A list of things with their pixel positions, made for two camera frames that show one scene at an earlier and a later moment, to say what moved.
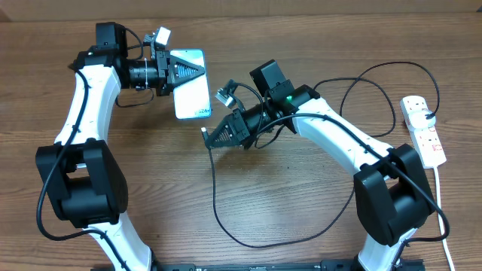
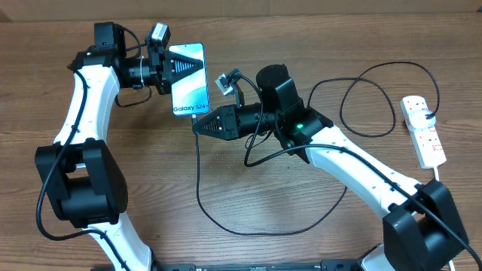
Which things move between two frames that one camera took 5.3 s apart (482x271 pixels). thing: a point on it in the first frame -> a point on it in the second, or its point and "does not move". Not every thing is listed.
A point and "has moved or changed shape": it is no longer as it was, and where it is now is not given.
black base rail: [258, 266] does not move
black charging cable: [354, 77] -> [244, 232]
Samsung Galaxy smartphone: [192, 98] has moved or changed shape
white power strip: [427, 142] does not move
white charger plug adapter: [418, 120] does not move
